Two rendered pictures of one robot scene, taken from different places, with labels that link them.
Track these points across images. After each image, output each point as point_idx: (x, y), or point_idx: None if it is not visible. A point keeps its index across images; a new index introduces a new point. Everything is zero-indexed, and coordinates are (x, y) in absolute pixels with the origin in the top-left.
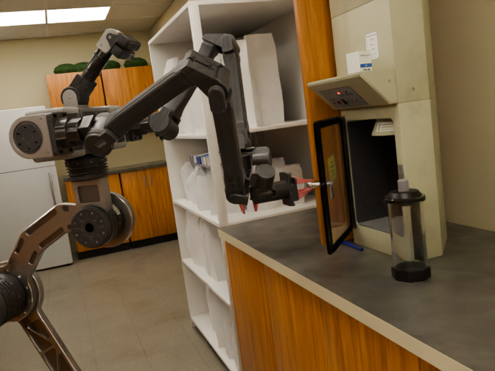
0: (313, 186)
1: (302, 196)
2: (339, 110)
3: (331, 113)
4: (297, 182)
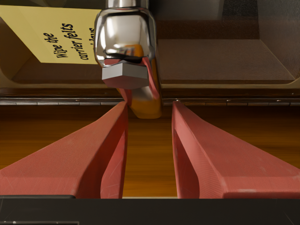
0: (142, 1)
1: (267, 155)
2: (6, 118)
3: (2, 133)
4: (56, 191)
